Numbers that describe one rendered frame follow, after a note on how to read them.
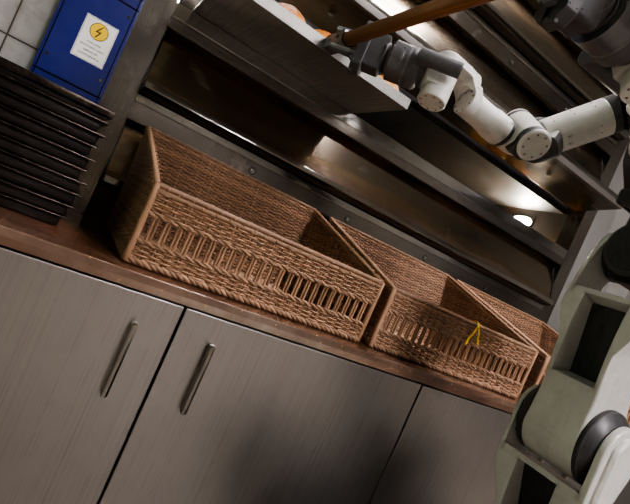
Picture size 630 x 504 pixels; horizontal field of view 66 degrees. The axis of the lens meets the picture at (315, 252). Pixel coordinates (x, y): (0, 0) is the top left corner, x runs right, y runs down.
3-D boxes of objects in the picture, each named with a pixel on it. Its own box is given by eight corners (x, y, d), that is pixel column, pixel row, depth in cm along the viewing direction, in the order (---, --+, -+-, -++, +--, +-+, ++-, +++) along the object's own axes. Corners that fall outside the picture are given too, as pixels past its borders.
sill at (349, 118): (168, 20, 131) (174, 7, 131) (552, 256, 215) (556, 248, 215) (171, 15, 126) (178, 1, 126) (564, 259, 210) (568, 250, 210)
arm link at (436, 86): (411, 62, 113) (456, 79, 112) (393, 99, 111) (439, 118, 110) (421, 29, 102) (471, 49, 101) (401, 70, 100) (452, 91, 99)
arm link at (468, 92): (430, 55, 110) (470, 90, 115) (415, 87, 108) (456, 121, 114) (450, 44, 104) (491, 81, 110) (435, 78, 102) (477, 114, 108)
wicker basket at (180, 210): (101, 220, 126) (144, 122, 125) (281, 289, 153) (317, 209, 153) (116, 260, 83) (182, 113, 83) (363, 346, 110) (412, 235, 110)
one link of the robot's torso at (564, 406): (538, 448, 101) (631, 246, 101) (622, 503, 86) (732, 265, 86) (493, 434, 94) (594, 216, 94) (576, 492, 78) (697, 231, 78)
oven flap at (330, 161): (139, 93, 125) (165, 32, 131) (544, 305, 209) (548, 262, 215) (143, 86, 122) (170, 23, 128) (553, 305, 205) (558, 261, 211)
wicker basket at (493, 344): (291, 292, 155) (327, 214, 155) (418, 342, 180) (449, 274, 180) (367, 347, 112) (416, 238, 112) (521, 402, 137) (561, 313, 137)
